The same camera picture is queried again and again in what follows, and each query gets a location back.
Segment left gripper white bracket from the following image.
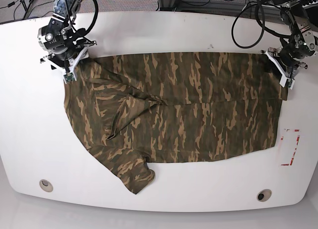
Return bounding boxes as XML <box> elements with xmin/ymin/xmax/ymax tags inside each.
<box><xmin>259</xmin><ymin>47</ymin><xmax>308</xmax><ymax>87</ymax></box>

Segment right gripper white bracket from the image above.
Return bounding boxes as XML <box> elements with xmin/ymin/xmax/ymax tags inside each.
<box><xmin>40</xmin><ymin>41</ymin><xmax>97</xmax><ymax>80</ymax></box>

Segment camouflage T-shirt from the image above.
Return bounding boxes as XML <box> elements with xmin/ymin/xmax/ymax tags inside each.
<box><xmin>64</xmin><ymin>52</ymin><xmax>288</xmax><ymax>194</ymax></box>

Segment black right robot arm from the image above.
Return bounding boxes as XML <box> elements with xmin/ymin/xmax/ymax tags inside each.
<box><xmin>37</xmin><ymin>0</ymin><xmax>99</xmax><ymax>83</ymax></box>

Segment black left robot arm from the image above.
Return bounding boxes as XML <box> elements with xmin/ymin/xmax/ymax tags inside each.
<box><xmin>254</xmin><ymin>0</ymin><xmax>318</xmax><ymax>89</ymax></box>

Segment red tape rectangle marking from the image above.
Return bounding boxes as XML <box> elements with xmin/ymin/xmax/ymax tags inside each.
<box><xmin>278</xmin><ymin>129</ymin><xmax>300</xmax><ymax>166</ymax></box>

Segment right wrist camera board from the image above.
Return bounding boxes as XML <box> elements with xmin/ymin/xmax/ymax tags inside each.
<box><xmin>63</xmin><ymin>73</ymin><xmax>75</xmax><ymax>84</ymax></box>

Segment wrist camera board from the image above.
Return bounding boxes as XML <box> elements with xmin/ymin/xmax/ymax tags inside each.
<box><xmin>63</xmin><ymin>73</ymin><xmax>75</xmax><ymax>84</ymax></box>
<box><xmin>285</xmin><ymin>78</ymin><xmax>295</xmax><ymax>89</ymax></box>

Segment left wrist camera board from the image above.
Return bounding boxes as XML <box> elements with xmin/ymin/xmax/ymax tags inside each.
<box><xmin>285</xmin><ymin>78</ymin><xmax>295</xmax><ymax>89</ymax></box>

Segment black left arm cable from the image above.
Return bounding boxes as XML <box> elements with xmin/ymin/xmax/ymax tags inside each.
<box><xmin>232</xmin><ymin>0</ymin><xmax>294</xmax><ymax>49</ymax></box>

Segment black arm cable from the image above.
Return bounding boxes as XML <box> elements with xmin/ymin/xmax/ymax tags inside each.
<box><xmin>232</xmin><ymin>0</ymin><xmax>294</xmax><ymax>49</ymax></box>
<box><xmin>59</xmin><ymin>0</ymin><xmax>99</xmax><ymax>41</ymax></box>

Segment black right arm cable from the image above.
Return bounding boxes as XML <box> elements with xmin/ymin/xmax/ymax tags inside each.
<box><xmin>59</xmin><ymin>0</ymin><xmax>99</xmax><ymax>41</ymax></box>

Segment aluminium frame cart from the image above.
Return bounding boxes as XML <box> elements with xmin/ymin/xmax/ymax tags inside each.
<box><xmin>156</xmin><ymin>0</ymin><xmax>284</xmax><ymax>18</ymax></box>

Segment left table cable grommet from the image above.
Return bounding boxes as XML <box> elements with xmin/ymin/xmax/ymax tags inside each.
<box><xmin>39</xmin><ymin>179</ymin><xmax>53</xmax><ymax>193</ymax></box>

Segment table cable grommet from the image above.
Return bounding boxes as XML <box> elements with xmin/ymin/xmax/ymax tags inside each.
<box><xmin>39</xmin><ymin>179</ymin><xmax>53</xmax><ymax>193</ymax></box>
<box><xmin>256</xmin><ymin>189</ymin><xmax>272</xmax><ymax>202</ymax></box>

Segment right table cable grommet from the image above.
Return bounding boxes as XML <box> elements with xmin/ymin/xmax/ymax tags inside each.
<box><xmin>256</xmin><ymin>189</ymin><xmax>272</xmax><ymax>202</ymax></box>

